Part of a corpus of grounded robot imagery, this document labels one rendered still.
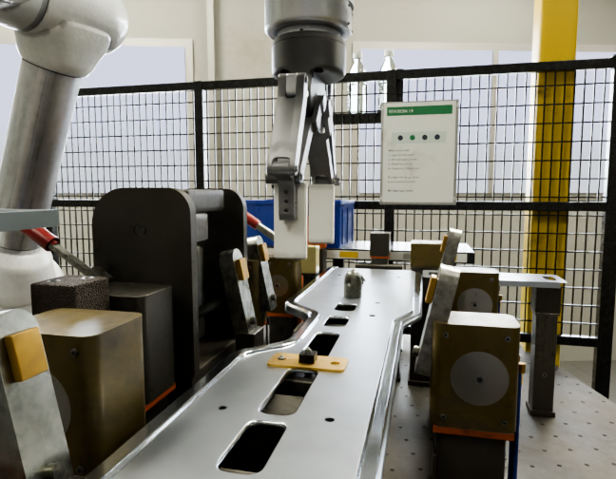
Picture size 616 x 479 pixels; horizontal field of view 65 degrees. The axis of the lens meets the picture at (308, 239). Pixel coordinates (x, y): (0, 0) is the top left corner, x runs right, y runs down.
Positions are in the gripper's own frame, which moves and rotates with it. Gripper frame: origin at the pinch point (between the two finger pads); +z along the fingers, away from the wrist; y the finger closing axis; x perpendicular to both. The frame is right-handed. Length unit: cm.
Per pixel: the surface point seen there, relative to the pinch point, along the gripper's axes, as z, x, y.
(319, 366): 13.2, -1.6, -1.1
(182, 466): 13.6, 3.7, -20.8
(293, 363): 13.2, 1.3, -1.0
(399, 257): 12, -6, 79
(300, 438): 13.5, -3.2, -15.4
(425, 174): -10, -12, 101
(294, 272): 11.4, 13.4, 44.1
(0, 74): -76, 247, 206
